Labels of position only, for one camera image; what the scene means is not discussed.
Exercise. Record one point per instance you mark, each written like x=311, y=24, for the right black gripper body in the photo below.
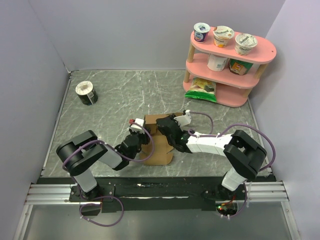
x=170, y=141

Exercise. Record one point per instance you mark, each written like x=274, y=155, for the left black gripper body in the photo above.
x=144, y=138

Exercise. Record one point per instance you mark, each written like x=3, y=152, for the brown cardboard box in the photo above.
x=162, y=154

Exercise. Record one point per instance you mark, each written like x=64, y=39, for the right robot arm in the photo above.
x=245, y=155

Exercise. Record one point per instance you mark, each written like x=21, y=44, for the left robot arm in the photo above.
x=82, y=151

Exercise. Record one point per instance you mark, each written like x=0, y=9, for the green snack bag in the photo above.
x=202, y=89

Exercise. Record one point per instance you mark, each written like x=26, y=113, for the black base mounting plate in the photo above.
x=171, y=193

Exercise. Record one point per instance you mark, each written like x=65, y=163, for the black white yogurt cup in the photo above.
x=86, y=92

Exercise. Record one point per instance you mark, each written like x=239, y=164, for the white cup middle shelf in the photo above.
x=216, y=63

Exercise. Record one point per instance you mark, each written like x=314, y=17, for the pink three-tier shelf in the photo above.
x=231, y=89

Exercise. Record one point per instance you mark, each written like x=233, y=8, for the green package middle shelf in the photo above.
x=239, y=67

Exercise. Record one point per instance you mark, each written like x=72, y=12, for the blue white yogurt cup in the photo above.
x=201, y=31

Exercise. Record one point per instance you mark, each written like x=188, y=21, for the orange Chobani yogurt cup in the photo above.
x=222, y=35

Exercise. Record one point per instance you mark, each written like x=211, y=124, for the white Chobani yogurt cup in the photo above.
x=244, y=43

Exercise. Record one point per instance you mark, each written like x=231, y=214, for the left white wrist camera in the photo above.
x=137, y=123

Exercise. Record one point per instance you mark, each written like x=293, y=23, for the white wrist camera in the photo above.
x=137, y=123
x=184, y=119

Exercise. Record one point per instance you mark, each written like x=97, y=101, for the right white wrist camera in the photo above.
x=184, y=119

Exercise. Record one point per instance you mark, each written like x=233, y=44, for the aluminium frame rail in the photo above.
x=49, y=215

